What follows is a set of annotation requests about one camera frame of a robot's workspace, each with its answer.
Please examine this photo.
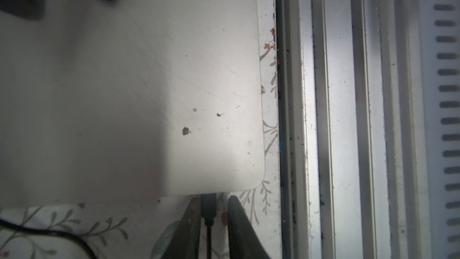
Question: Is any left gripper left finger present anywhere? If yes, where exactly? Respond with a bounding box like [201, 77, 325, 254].
[161, 197, 201, 259]

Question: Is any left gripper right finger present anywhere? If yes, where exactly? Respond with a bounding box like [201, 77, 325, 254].
[228, 195, 269, 259]

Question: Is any silver laptop front right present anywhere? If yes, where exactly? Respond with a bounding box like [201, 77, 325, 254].
[1, 0, 265, 208]

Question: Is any aluminium front rail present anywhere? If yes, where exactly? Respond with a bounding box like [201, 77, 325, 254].
[276, 0, 460, 259]

